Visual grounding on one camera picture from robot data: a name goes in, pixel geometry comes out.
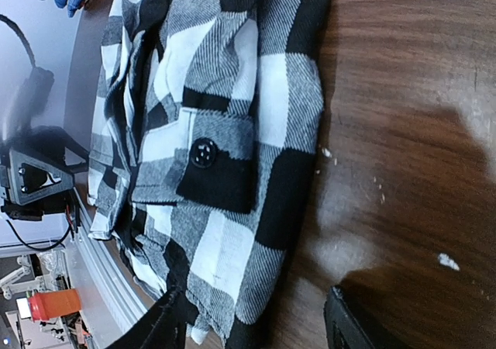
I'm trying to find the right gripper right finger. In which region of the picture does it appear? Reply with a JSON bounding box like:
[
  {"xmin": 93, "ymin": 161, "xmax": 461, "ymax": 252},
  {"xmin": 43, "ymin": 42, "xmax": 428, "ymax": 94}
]
[{"xmin": 324, "ymin": 285, "xmax": 388, "ymax": 348}]

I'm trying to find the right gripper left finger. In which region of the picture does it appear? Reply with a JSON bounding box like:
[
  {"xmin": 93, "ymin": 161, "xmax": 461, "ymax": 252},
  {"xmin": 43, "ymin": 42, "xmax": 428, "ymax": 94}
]
[{"xmin": 107, "ymin": 288, "xmax": 186, "ymax": 349}]

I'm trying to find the black white checkered shirt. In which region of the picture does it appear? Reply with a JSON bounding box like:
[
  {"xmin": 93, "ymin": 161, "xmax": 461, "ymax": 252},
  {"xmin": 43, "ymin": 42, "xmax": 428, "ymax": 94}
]
[{"xmin": 88, "ymin": 0, "xmax": 330, "ymax": 348}]

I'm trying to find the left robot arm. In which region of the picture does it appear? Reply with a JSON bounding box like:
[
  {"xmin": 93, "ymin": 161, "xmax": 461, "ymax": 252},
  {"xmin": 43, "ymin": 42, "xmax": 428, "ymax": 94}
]
[{"xmin": 1, "ymin": 66, "xmax": 88, "ymax": 162}]

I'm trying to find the orange red container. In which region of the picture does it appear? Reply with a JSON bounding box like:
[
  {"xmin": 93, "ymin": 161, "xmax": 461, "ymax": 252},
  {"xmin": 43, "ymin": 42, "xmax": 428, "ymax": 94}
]
[{"xmin": 28, "ymin": 289, "xmax": 82, "ymax": 321}]

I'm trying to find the aluminium front rail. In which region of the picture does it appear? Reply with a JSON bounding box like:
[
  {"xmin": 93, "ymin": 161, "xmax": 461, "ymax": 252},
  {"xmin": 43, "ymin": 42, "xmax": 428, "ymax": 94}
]
[{"xmin": 0, "ymin": 185, "xmax": 156, "ymax": 349}]

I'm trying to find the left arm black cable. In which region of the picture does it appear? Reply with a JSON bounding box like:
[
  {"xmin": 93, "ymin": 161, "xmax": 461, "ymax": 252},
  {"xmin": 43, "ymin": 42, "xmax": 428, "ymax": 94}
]
[{"xmin": 0, "ymin": 14, "xmax": 40, "ymax": 74}]

